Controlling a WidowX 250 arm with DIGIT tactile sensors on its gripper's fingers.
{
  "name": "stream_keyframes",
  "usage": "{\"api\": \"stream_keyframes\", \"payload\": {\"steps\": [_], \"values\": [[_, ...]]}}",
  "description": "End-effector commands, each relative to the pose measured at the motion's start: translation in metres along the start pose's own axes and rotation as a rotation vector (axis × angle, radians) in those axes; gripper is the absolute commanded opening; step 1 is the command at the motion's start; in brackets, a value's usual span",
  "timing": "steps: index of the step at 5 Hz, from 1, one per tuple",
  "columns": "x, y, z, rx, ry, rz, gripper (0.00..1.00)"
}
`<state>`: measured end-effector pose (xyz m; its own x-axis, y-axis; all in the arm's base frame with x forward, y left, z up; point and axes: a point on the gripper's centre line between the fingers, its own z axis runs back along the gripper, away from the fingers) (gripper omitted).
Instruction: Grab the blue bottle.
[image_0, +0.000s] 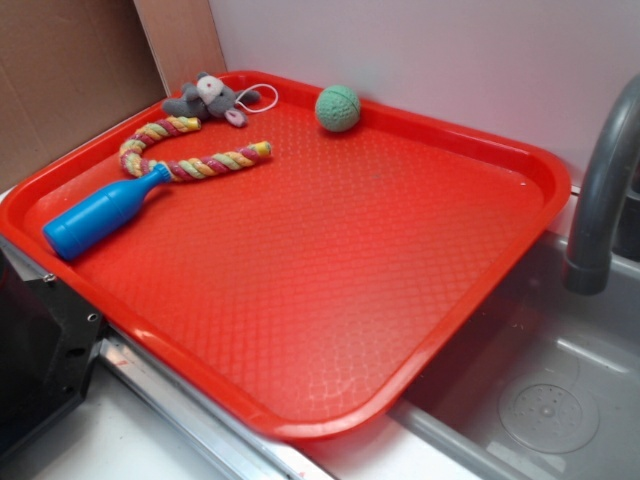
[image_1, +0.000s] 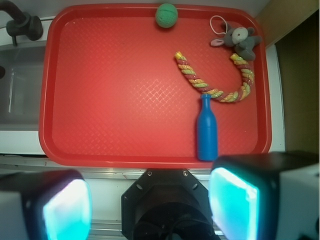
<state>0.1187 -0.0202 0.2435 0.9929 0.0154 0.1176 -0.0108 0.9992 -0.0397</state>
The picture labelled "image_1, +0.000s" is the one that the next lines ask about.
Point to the grey sink basin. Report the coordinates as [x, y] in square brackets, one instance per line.
[20, 87]

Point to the green ball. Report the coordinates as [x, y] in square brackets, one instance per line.
[166, 15]

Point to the dark sink faucet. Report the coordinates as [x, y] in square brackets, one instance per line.
[22, 23]

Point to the red plastic tray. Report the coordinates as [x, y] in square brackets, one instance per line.
[112, 93]

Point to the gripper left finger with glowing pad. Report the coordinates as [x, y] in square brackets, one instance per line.
[47, 205]

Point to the grey plush mouse toy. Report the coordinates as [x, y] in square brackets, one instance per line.
[241, 39]

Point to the multicolour twisted rope toy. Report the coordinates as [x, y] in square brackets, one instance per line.
[246, 72]

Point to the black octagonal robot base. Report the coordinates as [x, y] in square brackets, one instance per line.
[167, 204]

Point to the blue plastic bottle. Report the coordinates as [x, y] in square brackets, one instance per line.
[206, 131]

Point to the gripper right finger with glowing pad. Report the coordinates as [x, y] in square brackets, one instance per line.
[266, 196]

